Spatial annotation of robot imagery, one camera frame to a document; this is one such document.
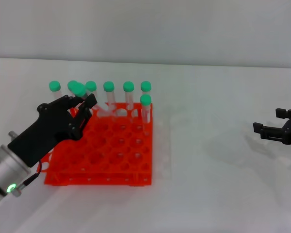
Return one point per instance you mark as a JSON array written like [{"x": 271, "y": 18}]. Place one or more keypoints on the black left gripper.
[{"x": 48, "y": 126}]

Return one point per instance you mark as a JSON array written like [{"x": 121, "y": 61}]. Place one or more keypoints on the green capped test tube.
[
  {"x": 145, "y": 86},
  {"x": 54, "y": 86},
  {"x": 108, "y": 87},
  {"x": 90, "y": 86},
  {"x": 78, "y": 89},
  {"x": 145, "y": 104},
  {"x": 71, "y": 83},
  {"x": 128, "y": 87}
]

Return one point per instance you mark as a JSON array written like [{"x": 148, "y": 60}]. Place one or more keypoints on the orange test tube rack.
[{"x": 106, "y": 150}]

